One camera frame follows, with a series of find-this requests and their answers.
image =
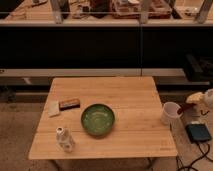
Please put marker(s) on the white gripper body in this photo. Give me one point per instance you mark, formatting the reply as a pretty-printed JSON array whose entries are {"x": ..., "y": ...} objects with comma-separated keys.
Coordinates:
[{"x": 195, "y": 98}]

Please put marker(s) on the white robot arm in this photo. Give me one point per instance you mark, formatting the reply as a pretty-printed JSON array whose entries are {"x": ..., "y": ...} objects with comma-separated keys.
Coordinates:
[{"x": 207, "y": 100}]

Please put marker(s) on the white ceramic cup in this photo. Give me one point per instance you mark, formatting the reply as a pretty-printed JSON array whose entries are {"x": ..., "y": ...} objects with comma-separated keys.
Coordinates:
[{"x": 170, "y": 113}]

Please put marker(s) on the green ceramic bowl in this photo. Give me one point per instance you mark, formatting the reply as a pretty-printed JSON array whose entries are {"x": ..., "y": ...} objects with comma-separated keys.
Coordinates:
[{"x": 97, "y": 119}]

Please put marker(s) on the wooden folding table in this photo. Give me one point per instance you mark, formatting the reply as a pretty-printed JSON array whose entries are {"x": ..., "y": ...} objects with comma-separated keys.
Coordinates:
[{"x": 138, "y": 131}]

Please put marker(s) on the brown chocolate bar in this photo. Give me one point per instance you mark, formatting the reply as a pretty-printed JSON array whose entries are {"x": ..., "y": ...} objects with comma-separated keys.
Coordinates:
[{"x": 69, "y": 104}]

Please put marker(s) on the small clear glass bottle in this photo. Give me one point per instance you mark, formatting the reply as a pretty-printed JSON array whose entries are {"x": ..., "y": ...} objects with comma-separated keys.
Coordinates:
[{"x": 64, "y": 139}]

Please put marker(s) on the long workbench shelf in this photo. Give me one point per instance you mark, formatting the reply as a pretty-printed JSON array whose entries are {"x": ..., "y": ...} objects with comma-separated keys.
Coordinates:
[{"x": 105, "y": 37}]

